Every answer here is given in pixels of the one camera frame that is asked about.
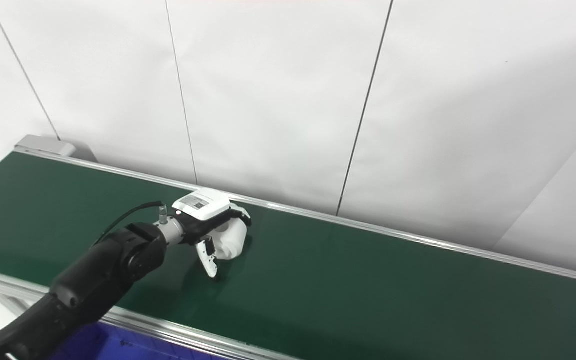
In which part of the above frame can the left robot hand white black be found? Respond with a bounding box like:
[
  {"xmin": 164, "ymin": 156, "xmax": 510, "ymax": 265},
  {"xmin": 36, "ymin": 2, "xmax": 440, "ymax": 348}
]
[{"xmin": 170, "ymin": 188, "xmax": 253, "ymax": 280}]

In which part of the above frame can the green conveyor belt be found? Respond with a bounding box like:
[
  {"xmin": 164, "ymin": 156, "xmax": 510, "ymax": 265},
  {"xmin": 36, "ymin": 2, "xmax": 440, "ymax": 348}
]
[
  {"xmin": 0, "ymin": 151, "xmax": 576, "ymax": 360},
  {"xmin": 0, "ymin": 145, "xmax": 576, "ymax": 360}
]

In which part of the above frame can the blue plastic bin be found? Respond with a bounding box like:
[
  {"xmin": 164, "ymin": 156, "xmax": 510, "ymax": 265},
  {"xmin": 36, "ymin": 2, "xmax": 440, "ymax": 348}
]
[{"xmin": 48, "ymin": 321, "xmax": 234, "ymax": 360}]

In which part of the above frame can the grey conveyor motor box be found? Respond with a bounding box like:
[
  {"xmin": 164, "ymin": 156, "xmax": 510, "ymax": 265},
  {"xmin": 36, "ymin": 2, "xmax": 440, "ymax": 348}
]
[{"xmin": 15, "ymin": 134, "xmax": 77, "ymax": 159}]

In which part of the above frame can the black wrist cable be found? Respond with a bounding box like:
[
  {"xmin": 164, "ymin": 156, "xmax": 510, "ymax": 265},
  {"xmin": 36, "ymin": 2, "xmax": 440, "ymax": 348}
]
[{"xmin": 90, "ymin": 200, "xmax": 167, "ymax": 249}]

